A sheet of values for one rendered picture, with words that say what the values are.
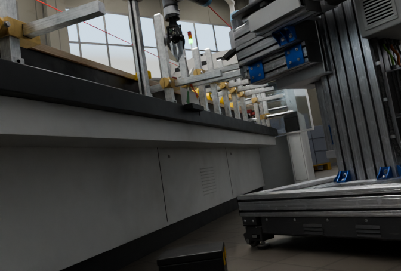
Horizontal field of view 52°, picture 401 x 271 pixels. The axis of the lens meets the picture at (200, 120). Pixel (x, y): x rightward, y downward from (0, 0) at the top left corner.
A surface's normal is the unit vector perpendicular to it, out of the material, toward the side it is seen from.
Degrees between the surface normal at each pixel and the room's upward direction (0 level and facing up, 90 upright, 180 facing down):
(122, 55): 90
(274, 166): 90
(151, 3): 90
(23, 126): 90
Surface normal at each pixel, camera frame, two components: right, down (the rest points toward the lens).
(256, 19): -0.81, 0.05
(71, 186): 0.92, -0.18
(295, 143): -0.35, -0.07
